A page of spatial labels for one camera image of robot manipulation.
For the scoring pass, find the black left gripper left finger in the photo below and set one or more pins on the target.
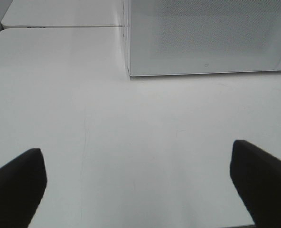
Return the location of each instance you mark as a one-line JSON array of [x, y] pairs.
[[23, 181]]

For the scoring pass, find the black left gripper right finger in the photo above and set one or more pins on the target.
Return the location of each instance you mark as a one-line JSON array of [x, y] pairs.
[[256, 176]]

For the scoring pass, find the white microwave oven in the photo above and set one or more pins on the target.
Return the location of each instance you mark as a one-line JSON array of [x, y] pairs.
[[209, 35]]

